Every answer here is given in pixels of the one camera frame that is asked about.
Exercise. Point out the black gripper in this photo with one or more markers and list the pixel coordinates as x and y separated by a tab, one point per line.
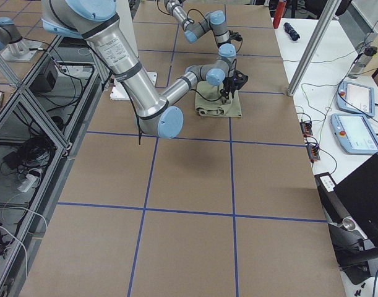
229	82

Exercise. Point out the olive green long-sleeve shirt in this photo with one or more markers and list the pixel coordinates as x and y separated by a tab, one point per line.
209	102

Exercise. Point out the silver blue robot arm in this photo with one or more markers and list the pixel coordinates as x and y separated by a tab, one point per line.
156	114
214	21

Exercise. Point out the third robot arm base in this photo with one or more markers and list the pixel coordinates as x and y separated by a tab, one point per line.
13	47

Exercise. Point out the folded dark blue umbrella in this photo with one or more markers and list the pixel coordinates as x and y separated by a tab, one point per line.
291	32

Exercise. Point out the orange black connector board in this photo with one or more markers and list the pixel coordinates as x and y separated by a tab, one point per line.
312	145

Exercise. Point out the red cylinder tube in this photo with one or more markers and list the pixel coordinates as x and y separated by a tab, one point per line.
279	13

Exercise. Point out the blue teach pendant far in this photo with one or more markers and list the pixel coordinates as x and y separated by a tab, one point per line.
356	98

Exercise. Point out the blue teach pendant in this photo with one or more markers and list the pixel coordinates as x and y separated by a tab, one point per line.
356	98
354	134

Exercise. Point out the blue teach pendant near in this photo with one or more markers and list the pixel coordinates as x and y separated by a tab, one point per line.
354	134

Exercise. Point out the grey water bottle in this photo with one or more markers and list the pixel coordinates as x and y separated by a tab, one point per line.
361	61

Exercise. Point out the black laptop on stand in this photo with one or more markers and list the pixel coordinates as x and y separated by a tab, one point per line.
352	207

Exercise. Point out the white power strip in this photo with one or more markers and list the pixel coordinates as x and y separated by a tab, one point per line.
28	183

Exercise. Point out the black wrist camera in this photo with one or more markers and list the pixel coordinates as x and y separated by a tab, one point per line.
239	80
236	36

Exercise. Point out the aluminium frame post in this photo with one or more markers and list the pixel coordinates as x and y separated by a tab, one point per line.
315	40

